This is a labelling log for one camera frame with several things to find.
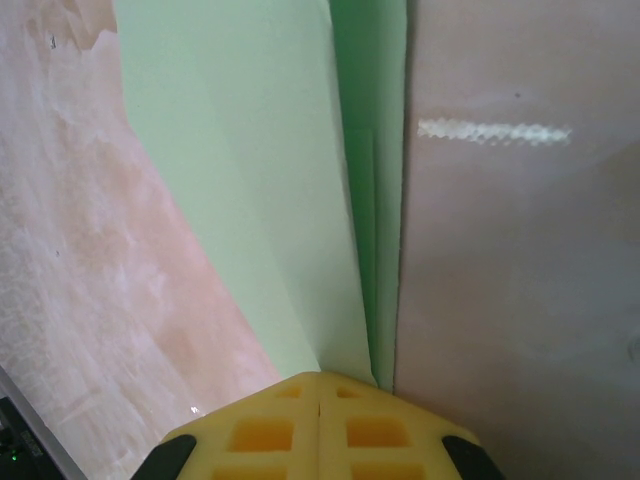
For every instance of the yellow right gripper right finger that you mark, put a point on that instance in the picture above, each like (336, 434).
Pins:
(375, 440)

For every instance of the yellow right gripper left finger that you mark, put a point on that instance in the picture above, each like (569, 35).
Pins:
(260, 440)

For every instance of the green cloth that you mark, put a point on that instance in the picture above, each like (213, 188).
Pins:
(225, 150)

